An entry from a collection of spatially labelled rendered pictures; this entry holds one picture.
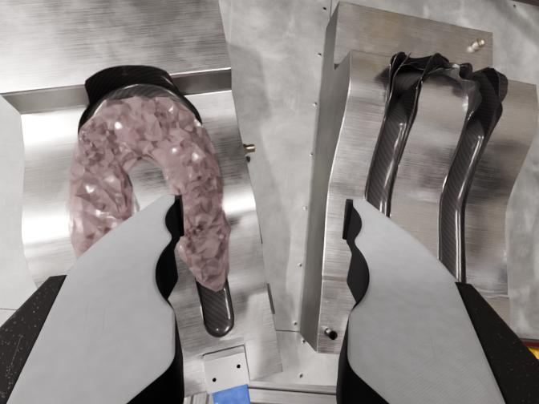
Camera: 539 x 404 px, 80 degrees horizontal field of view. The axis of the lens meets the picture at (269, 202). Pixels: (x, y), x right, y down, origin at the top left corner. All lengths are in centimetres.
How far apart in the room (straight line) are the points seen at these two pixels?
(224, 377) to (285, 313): 13
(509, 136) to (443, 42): 19
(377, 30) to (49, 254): 54
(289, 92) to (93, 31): 28
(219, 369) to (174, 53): 38
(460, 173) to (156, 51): 42
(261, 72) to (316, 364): 46
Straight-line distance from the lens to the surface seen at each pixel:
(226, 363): 43
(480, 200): 54
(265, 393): 116
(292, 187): 51
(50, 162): 47
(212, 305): 44
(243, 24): 61
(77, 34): 48
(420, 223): 48
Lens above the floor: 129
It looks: 79 degrees down
